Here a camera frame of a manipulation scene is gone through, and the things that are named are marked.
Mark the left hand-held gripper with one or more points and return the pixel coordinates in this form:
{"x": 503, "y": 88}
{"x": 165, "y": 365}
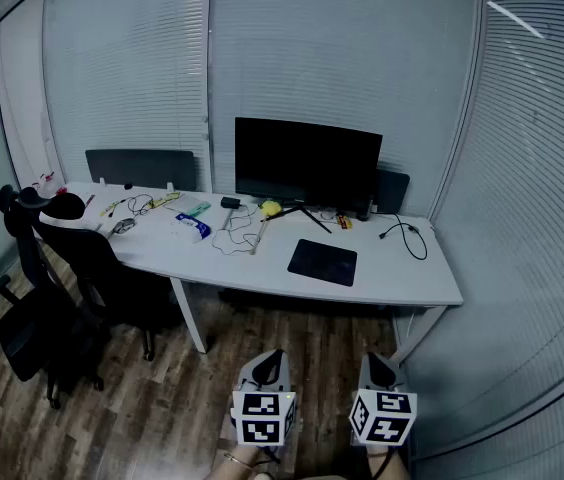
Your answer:
{"x": 262, "y": 418}

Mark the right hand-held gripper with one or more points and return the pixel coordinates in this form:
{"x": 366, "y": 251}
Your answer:
{"x": 384, "y": 418}

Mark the black mouse pad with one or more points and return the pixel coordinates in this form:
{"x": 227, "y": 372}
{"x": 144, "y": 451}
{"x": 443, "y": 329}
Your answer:
{"x": 322, "y": 263}

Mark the person's right forearm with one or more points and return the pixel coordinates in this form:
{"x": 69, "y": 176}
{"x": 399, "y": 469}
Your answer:
{"x": 398, "y": 468}

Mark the person's left forearm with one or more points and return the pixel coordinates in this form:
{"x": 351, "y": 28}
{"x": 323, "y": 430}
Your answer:
{"x": 237, "y": 467}

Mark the white desk leg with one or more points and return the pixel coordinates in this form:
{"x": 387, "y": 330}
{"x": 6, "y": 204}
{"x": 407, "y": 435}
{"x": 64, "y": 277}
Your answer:
{"x": 422, "y": 330}
{"x": 189, "y": 313}

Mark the person's beige top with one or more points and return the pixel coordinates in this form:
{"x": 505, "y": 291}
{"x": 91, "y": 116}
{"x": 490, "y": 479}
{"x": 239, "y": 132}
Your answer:
{"x": 302, "y": 477}

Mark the red and yellow snack packet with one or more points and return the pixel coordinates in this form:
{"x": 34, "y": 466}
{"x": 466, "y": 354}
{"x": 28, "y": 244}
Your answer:
{"x": 344, "y": 222}

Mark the white power strip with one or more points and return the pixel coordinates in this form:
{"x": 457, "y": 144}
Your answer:
{"x": 226, "y": 219}

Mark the dark drink bottle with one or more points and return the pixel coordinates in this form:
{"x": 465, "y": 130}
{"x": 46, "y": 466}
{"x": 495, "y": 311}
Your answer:
{"x": 364, "y": 213}

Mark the wooden stick with yellow head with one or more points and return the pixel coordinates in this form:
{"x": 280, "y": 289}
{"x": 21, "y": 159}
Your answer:
{"x": 270, "y": 208}

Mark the blue tissue packet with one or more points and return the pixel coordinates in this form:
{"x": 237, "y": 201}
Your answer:
{"x": 194, "y": 225}

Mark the black power adapter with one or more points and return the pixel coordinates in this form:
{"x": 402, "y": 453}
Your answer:
{"x": 230, "y": 202}

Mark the clear case with teal edge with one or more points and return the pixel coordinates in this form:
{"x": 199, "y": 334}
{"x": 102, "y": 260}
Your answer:
{"x": 197, "y": 209}

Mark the yellow printed packet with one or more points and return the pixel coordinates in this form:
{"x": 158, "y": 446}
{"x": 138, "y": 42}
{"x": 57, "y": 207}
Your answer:
{"x": 167, "y": 199}

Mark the black office chair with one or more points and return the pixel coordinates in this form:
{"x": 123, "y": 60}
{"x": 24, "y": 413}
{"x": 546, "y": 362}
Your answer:
{"x": 87, "y": 263}

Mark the black computer monitor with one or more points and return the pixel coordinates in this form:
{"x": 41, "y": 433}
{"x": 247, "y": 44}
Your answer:
{"x": 307, "y": 163}

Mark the small yellow strip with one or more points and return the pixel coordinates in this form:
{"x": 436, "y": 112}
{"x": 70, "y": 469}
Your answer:
{"x": 112, "y": 208}

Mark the wide dark desk divider panel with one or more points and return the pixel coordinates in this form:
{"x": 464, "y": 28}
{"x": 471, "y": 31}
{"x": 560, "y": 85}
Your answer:
{"x": 142, "y": 168}

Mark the small dark red stick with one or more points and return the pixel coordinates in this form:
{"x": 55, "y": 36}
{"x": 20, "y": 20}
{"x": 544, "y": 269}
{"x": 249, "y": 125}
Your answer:
{"x": 90, "y": 200}

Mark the clear spray bottle red liquid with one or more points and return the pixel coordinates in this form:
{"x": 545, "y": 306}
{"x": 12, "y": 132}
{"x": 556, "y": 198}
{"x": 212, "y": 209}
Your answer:
{"x": 61, "y": 190}

